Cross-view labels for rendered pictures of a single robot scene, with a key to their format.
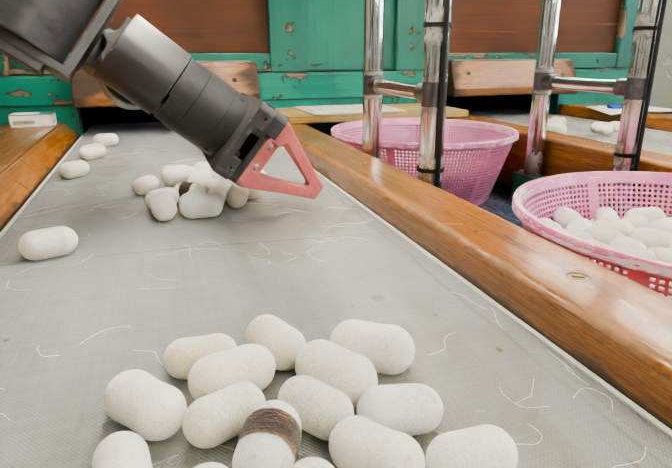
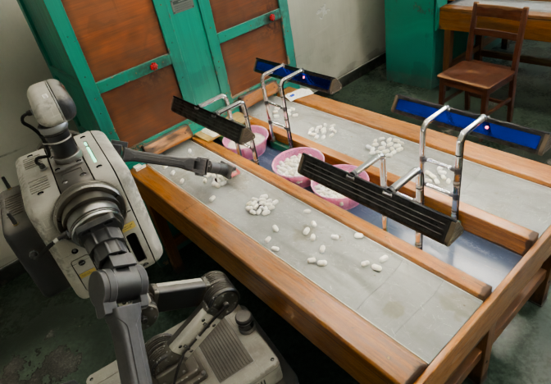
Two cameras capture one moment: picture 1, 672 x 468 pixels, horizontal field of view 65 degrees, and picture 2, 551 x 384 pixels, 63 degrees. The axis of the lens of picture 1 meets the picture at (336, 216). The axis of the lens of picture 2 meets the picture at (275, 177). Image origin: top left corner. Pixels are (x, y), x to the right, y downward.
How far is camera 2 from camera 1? 184 cm
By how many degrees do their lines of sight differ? 22
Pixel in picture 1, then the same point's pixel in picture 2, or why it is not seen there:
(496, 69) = (254, 94)
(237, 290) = (243, 195)
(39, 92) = not seen: hidden behind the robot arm
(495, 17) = (248, 76)
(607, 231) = (286, 166)
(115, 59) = (211, 170)
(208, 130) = (225, 172)
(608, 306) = (284, 185)
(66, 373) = (237, 209)
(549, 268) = (278, 180)
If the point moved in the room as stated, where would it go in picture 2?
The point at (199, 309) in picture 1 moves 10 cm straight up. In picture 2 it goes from (242, 199) to (237, 182)
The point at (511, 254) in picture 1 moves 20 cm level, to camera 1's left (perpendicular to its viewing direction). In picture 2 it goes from (274, 180) to (234, 194)
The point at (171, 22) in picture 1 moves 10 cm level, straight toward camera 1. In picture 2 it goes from (161, 122) to (169, 127)
